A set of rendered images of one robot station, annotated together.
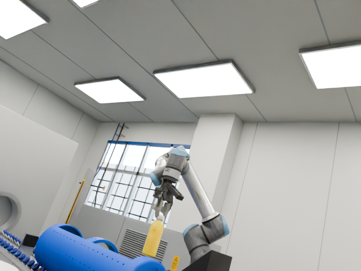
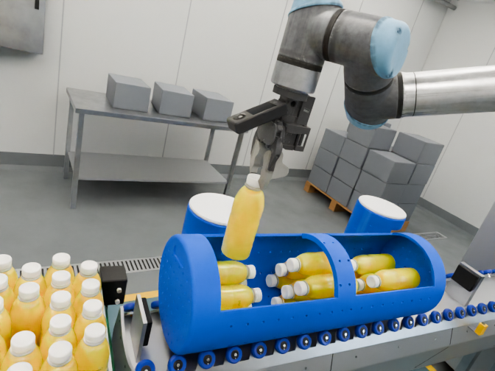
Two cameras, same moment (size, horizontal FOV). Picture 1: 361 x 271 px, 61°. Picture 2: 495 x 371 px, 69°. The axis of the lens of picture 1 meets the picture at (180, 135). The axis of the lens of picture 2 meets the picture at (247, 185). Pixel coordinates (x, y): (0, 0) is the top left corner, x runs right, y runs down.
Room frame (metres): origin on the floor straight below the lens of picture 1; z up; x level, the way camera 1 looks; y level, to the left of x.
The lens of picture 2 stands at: (1.74, -0.76, 1.69)
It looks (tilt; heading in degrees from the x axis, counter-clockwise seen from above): 21 degrees down; 102
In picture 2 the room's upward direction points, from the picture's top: 16 degrees clockwise
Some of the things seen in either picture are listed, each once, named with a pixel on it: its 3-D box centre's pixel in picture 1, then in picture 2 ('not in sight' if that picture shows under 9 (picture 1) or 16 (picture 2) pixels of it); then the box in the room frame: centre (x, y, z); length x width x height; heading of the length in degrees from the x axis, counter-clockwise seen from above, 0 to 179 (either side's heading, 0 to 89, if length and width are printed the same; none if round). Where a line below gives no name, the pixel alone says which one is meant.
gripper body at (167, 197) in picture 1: (165, 189); (285, 119); (1.62, -0.01, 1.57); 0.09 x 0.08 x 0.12; 43
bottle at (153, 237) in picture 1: (154, 236); (244, 219); (1.60, -0.03, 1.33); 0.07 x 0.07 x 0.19
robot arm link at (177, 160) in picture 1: (176, 160); (310, 32); (1.62, -0.02, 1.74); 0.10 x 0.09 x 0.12; 162
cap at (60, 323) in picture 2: not in sight; (60, 322); (1.35, -0.28, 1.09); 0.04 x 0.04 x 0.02
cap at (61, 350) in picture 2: not in sight; (60, 350); (1.40, -0.33, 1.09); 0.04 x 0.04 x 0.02
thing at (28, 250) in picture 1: (28, 245); (462, 283); (2.42, 0.79, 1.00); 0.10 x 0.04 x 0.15; 133
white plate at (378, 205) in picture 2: not in sight; (381, 206); (2.09, 1.36, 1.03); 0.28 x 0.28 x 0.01
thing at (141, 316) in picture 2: not in sight; (141, 327); (1.44, -0.11, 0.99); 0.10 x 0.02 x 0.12; 133
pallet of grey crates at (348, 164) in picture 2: not in sight; (367, 169); (2.20, 4.09, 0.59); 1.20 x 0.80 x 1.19; 138
